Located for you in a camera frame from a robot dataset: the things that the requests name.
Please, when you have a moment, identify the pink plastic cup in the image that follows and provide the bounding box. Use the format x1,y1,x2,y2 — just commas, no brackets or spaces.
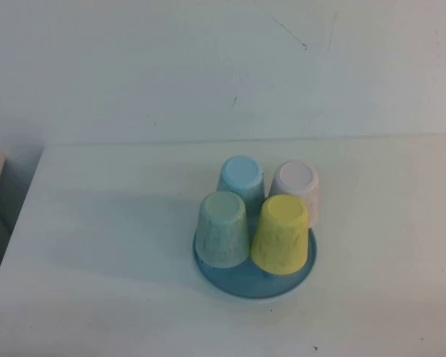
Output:
268,160,320,228

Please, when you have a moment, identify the blue round cup stand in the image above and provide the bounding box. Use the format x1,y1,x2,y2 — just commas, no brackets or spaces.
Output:
192,222,318,299

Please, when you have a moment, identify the green plastic cup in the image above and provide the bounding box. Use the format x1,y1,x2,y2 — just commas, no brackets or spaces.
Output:
195,191,251,268

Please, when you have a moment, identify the yellow plastic cup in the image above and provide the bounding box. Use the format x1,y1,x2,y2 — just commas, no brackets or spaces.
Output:
249,194,309,276

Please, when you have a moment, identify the blue plastic cup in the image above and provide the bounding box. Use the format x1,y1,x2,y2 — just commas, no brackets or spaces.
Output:
216,155,266,219

